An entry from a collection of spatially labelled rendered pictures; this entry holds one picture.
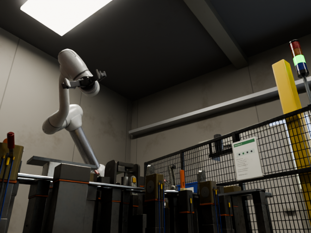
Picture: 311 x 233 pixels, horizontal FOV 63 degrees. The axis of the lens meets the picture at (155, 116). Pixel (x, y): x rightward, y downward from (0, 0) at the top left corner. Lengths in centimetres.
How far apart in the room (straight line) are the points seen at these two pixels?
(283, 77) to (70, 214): 174
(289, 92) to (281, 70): 21
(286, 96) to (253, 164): 55
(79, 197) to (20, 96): 314
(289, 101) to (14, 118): 329
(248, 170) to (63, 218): 143
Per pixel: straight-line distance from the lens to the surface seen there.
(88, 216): 122
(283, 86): 212
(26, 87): 415
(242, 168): 209
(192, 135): 446
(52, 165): 136
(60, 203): 102
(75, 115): 195
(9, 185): 96
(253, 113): 415
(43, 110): 417
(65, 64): 145
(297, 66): 207
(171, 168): 182
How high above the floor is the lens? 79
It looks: 25 degrees up
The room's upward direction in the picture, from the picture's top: straight up
